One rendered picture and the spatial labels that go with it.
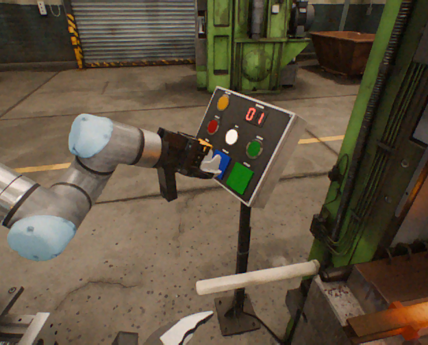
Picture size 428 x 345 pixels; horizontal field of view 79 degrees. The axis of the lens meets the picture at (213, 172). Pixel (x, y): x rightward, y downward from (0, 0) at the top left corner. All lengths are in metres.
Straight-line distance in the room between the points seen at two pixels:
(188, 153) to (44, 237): 0.30
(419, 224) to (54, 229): 0.76
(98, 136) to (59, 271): 1.62
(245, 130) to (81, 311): 1.40
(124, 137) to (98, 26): 7.71
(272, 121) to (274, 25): 4.55
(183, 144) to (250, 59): 4.59
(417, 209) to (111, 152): 0.66
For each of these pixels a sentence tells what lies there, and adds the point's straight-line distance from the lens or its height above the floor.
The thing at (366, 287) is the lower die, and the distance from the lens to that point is 0.64.
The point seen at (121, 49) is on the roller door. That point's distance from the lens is 8.15.
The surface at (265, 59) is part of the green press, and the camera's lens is 5.18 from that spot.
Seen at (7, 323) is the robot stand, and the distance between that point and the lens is 0.90.
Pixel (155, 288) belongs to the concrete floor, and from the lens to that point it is 1.75.
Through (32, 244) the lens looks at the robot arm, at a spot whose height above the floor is 1.15.
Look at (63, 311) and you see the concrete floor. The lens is 1.84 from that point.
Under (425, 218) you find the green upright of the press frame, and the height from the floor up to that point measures 1.01.
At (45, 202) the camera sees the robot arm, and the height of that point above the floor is 1.19.
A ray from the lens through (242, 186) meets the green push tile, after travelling 0.75.
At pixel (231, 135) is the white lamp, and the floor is 1.09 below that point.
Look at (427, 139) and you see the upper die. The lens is 0.47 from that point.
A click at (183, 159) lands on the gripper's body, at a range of 0.58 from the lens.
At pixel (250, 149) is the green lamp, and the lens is 0.75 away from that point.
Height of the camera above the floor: 1.43
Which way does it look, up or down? 33 degrees down
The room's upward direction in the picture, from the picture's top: straight up
